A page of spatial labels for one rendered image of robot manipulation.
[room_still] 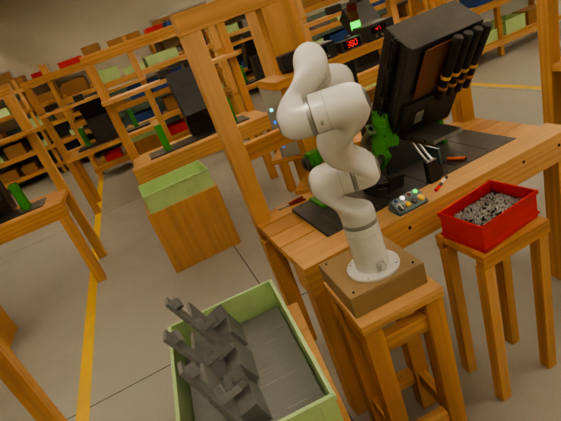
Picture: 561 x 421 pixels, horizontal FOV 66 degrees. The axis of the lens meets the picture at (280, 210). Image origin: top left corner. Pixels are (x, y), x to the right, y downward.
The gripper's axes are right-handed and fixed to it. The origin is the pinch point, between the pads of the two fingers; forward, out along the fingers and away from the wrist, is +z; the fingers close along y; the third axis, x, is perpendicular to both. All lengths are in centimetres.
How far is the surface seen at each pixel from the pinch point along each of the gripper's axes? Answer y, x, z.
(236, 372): 33, -66, 35
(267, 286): -1, -43, 36
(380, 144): -33, 37, 17
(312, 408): 59, -53, 34
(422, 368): 11, 6, 105
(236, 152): -65, -22, 2
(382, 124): -31, 39, 8
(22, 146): -977, -287, 42
